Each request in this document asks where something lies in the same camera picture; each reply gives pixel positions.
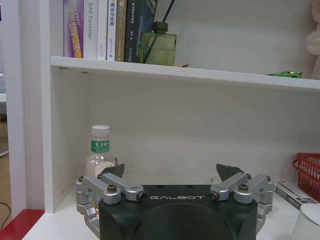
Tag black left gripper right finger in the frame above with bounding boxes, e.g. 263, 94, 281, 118
209, 163, 275, 236

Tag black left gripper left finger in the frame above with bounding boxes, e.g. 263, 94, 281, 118
75, 163, 147, 236

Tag clear plastic water bottle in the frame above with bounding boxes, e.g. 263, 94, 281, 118
84, 124, 119, 179

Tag grey flat box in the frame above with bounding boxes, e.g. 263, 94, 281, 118
274, 179, 318, 210

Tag red plastic basket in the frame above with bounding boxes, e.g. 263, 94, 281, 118
292, 152, 320, 201

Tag white round cup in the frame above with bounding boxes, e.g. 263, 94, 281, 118
295, 203, 320, 240

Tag green toy car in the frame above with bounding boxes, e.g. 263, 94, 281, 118
265, 70, 304, 79

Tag white shelf unit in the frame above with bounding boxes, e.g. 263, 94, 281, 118
37, 0, 320, 215

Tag green glass diffuser bottle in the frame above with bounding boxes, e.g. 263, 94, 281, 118
140, 21, 177, 67

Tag olive brown book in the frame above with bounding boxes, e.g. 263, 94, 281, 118
114, 0, 128, 62

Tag white book blue characters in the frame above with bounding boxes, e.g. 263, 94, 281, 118
106, 0, 118, 62

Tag black book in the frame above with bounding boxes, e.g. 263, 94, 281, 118
124, 0, 156, 63

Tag thin white book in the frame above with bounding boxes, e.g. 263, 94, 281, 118
96, 0, 109, 61

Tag white DAS Controller book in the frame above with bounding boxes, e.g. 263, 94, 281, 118
82, 0, 99, 60

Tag purple book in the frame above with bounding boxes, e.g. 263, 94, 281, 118
63, 0, 85, 59

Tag pale plush toy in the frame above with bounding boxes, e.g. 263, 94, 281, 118
305, 0, 320, 80

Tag black diffuser reed sticks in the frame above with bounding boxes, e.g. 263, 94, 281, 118
161, 0, 176, 24

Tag black cable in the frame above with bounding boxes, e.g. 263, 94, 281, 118
0, 201, 12, 231

